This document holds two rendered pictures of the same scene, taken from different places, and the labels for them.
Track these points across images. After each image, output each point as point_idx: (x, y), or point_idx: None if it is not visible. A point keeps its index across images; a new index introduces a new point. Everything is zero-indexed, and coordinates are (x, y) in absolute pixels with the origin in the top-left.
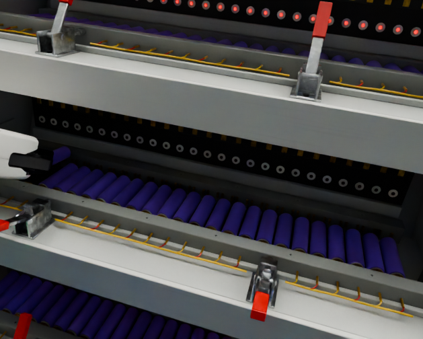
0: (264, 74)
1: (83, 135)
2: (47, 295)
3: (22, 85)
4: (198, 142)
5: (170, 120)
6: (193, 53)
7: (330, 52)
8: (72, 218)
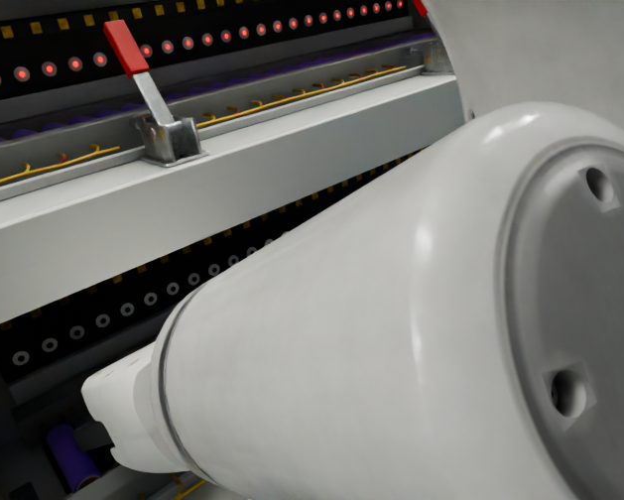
0: (370, 79)
1: (117, 329)
2: None
3: (167, 234)
4: (288, 220)
5: (377, 161)
6: (298, 87)
7: (349, 48)
8: None
